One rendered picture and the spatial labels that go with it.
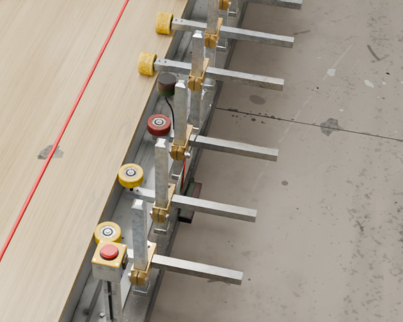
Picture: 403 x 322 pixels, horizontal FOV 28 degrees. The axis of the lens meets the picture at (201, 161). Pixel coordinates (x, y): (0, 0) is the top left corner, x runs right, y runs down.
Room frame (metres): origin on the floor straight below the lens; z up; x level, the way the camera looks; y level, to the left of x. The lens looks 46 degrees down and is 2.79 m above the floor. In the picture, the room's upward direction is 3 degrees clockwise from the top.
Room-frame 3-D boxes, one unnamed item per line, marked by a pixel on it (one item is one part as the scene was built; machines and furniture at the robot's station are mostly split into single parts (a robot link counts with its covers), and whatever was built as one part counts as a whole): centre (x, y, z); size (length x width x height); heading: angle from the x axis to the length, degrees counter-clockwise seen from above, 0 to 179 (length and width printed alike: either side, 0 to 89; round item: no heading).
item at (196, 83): (2.20, 0.03, 0.95); 0.14 x 0.06 x 0.05; 170
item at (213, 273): (1.46, 0.07, 0.80); 0.43 x 0.03 x 0.04; 80
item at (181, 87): (1.93, 0.08, 0.90); 0.04 x 0.04 x 0.48; 80
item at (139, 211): (1.44, 0.17, 0.88); 0.04 x 0.04 x 0.48; 80
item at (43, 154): (1.81, 0.49, 0.91); 0.09 x 0.07 x 0.02; 114
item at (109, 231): (1.49, 0.27, 0.85); 0.08 x 0.08 x 0.11
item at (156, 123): (1.98, 0.15, 0.85); 0.08 x 0.08 x 0.11
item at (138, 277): (1.46, 0.16, 0.81); 0.14 x 0.06 x 0.05; 170
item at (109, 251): (1.18, 0.21, 1.22); 0.04 x 0.04 x 0.02
